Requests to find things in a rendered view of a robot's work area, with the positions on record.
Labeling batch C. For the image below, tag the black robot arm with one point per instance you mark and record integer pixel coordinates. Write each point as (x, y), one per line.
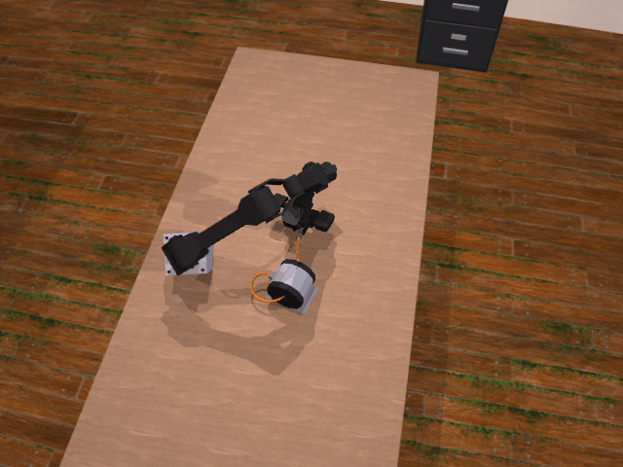
(257, 207)

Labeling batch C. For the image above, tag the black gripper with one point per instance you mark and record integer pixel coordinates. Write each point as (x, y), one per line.
(324, 219)

